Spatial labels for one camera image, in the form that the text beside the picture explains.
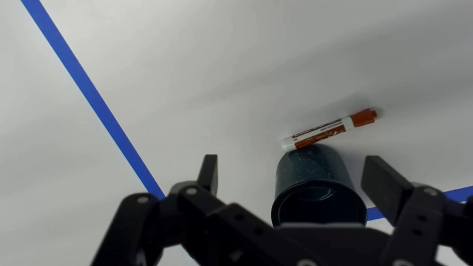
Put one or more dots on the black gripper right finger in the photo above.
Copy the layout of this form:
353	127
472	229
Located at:
415	216

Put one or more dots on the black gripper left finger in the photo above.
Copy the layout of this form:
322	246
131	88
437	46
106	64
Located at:
149	222

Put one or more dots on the red and white marker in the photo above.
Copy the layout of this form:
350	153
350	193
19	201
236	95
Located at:
328	130

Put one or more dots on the long blue tape line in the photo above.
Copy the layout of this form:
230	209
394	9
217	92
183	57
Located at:
459	194

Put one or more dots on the dark blue enamel mug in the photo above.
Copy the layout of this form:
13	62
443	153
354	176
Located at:
316	187

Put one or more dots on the blue tape along table edge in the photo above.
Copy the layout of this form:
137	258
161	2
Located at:
94	96

